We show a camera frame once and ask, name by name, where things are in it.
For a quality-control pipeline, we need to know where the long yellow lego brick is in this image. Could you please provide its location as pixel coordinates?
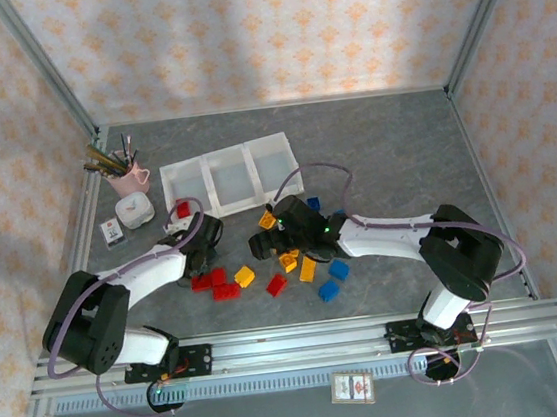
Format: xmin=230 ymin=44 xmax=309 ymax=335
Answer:
xmin=296 ymin=254 xmax=321 ymax=285

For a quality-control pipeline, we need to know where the white plastic bin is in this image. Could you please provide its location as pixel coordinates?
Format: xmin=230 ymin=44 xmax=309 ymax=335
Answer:
xmin=242 ymin=129 xmax=307 ymax=208
xmin=158 ymin=155 xmax=221 ymax=233
xmin=199 ymin=142 xmax=266 ymax=222

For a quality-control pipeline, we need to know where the long red lego brick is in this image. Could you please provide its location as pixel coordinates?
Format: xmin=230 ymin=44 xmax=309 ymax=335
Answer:
xmin=211 ymin=281 xmax=244 ymax=303

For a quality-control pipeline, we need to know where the small white clock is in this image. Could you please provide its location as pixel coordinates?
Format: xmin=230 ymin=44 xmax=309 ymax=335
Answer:
xmin=113 ymin=192 xmax=158 ymax=233

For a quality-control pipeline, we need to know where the small white card box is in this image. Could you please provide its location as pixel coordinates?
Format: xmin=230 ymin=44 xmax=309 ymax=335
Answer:
xmin=98 ymin=216 xmax=130 ymax=252

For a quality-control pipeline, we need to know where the pink cup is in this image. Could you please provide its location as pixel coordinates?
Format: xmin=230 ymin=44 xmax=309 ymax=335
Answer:
xmin=104 ymin=157 xmax=153 ymax=201

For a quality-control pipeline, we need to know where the wide aluminium front beam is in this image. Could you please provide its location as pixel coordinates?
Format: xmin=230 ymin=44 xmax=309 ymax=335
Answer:
xmin=24 ymin=294 xmax=557 ymax=402

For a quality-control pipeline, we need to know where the olive pencil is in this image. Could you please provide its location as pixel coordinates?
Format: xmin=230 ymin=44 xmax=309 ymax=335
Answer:
xmin=84 ymin=140 xmax=125 ymax=181

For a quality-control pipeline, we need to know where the black pencil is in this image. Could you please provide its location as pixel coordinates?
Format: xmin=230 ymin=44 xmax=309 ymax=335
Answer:
xmin=82 ymin=159 xmax=117 ymax=183

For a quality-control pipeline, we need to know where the playing card box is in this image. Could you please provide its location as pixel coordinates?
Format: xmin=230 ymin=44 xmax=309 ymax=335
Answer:
xmin=327 ymin=367 xmax=378 ymax=410

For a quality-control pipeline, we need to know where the aluminium frame rail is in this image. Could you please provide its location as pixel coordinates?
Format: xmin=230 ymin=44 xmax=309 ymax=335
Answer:
xmin=445 ymin=82 xmax=543 ymax=309
xmin=50 ymin=128 xmax=127 ymax=280

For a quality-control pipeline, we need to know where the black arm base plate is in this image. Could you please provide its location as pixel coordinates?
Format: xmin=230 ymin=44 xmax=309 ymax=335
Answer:
xmin=384 ymin=311 xmax=479 ymax=356
xmin=121 ymin=342 xmax=217 ymax=386

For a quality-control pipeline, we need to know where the grey slotted cable duct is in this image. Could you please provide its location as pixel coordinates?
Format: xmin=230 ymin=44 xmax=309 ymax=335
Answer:
xmin=47 ymin=348 xmax=479 ymax=417

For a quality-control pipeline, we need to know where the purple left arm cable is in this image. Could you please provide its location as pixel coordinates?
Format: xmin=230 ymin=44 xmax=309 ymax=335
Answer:
xmin=29 ymin=195 xmax=229 ymax=417

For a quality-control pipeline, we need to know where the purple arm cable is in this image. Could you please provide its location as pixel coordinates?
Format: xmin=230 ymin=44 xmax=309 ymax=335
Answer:
xmin=260 ymin=139 xmax=542 ymax=403
xmin=29 ymin=195 xmax=229 ymax=417

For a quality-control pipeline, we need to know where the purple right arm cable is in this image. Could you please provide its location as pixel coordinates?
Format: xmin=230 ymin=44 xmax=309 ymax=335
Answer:
xmin=260 ymin=139 xmax=542 ymax=403

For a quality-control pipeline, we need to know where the aluminium frame post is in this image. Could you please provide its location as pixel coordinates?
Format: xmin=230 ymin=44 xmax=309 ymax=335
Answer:
xmin=0 ymin=0 xmax=103 ymax=150
xmin=435 ymin=0 xmax=540 ymax=98

